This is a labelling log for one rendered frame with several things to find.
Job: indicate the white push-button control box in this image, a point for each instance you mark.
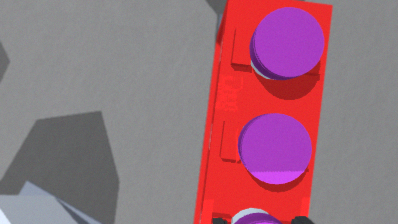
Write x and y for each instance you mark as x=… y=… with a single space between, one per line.
x=35 y=205

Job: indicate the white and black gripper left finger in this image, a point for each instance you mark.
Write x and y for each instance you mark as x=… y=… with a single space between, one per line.
x=219 y=221

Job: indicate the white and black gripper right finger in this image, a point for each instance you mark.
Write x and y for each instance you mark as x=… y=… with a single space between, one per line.
x=301 y=220

